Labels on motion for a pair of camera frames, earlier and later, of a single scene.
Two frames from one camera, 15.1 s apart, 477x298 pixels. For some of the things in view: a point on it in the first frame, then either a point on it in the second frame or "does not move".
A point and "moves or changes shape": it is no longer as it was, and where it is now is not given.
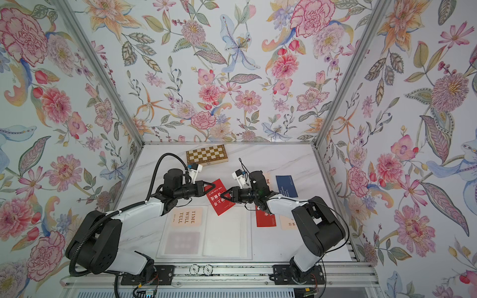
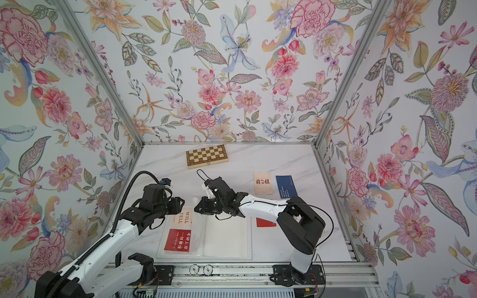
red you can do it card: (220, 203) moves or changes shape
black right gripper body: (249, 195) to (225, 206)
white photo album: (197, 232) does not move
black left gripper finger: (199, 187) to (174, 205)
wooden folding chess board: (207, 156) does not move
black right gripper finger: (235, 194) to (208, 206)
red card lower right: (264, 220) does not move
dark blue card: (286, 185) does not move
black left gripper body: (185, 191) to (161, 210)
